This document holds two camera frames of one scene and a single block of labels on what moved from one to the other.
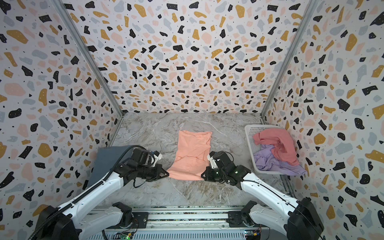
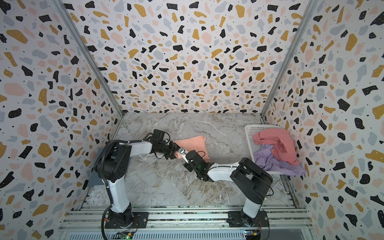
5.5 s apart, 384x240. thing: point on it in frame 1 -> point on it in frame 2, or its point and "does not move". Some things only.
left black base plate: x=140 y=219 does not move
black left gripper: x=157 y=173 -> x=173 y=147
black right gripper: x=213 y=173 -> x=188 y=157
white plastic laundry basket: x=250 y=130 does not move
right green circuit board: x=250 y=234 does not move
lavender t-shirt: x=266 y=160 does not move
